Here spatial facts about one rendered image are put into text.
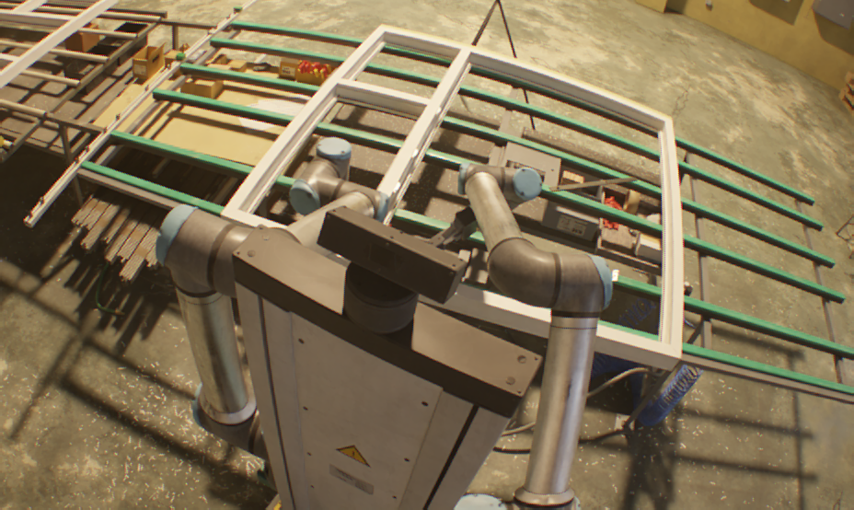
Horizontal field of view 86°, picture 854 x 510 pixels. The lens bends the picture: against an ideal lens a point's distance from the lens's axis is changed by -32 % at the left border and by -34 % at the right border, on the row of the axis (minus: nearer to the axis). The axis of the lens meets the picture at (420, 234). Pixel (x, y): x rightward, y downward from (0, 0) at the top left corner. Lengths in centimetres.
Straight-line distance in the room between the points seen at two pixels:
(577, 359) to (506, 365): 72
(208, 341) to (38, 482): 169
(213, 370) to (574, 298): 75
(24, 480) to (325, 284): 226
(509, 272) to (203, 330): 62
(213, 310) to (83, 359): 184
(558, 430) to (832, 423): 264
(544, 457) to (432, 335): 81
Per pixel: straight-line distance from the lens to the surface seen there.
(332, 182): 154
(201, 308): 113
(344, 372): 73
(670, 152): 277
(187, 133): 287
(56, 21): 387
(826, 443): 365
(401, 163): 218
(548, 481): 143
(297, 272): 68
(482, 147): 291
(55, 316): 314
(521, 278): 131
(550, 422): 138
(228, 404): 142
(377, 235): 59
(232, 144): 274
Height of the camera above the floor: 229
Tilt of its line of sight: 44 degrees down
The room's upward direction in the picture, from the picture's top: 11 degrees clockwise
